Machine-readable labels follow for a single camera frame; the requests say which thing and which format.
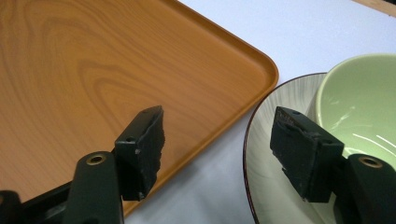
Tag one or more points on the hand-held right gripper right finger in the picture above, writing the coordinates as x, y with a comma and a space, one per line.
306, 155

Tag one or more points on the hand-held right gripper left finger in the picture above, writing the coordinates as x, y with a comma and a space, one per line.
137, 161

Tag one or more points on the white ribbed plate dark rim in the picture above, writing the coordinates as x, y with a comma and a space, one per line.
264, 174

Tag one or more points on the light green bowl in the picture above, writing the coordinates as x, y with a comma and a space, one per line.
361, 102

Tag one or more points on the wood-grain brown tray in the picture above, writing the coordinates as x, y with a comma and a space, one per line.
93, 77

